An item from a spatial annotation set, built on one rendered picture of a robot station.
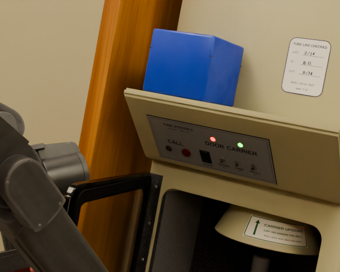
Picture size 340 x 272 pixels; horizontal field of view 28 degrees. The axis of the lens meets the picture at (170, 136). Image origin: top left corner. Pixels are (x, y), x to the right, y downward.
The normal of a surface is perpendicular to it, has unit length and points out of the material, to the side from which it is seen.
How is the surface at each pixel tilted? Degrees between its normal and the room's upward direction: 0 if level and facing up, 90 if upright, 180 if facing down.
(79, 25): 90
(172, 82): 90
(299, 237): 66
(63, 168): 55
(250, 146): 135
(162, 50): 90
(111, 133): 90
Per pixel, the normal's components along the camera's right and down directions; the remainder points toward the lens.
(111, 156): 0.85, 0.18
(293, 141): -0.48, 0.66
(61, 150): 0.38, -0.39
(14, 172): 0.72, 0.24
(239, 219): -0.62, -0.49
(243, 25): -0.50, -0.04
